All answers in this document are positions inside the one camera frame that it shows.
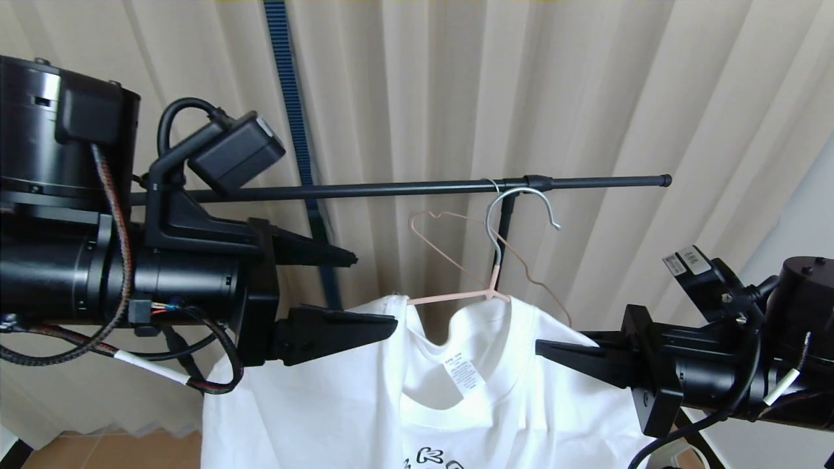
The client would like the window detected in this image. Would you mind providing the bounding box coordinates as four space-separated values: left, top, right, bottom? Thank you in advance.
263 0 343 310

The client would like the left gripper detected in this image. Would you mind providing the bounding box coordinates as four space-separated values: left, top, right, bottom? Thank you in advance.
0 215 399 367

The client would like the beige curtain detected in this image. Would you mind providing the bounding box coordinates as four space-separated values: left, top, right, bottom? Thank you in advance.
287 0 834 339
0 0 326 438

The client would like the black clothes rack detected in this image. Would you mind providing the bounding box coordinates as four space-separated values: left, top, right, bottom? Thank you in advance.
130 173 673 312

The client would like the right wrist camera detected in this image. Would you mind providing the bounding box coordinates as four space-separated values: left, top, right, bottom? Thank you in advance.
663 246 779 330

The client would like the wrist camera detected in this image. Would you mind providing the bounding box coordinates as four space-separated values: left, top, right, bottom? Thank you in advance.
663 246 779 330
145 111 286 256

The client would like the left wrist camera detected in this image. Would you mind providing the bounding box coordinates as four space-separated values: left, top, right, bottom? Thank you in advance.
145 111 286 256

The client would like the pink clothes hanger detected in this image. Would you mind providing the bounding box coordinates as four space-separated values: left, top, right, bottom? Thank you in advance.
407 188 562 307
409 177 573 326

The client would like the white printed t-shirt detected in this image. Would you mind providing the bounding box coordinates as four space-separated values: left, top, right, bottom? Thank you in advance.
201 294 659 469

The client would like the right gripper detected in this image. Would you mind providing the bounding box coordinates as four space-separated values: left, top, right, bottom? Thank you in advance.
536 304 771 438

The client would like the black cable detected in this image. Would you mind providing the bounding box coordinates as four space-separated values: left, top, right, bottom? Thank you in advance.
156 98 229 163
629 277 779 469

